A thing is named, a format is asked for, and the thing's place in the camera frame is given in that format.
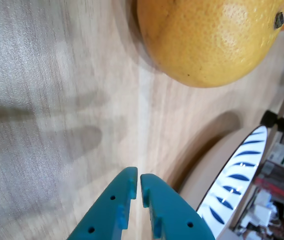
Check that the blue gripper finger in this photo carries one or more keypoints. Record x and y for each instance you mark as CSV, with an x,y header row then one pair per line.
x,y
101,215
174,220

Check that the yellowish orange with stem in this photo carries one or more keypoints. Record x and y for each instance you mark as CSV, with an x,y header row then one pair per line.
x,y
206,42

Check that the white plate with blue strokes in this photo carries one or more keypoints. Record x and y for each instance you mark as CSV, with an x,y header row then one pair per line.
x,y
239,170

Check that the white power adapter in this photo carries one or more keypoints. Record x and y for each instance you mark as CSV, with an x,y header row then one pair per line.
x,y
262,212

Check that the red box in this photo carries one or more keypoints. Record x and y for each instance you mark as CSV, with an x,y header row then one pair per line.
x,y
281,186

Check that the dark grey box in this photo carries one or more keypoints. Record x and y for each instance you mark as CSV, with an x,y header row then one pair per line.
x,y
277,172

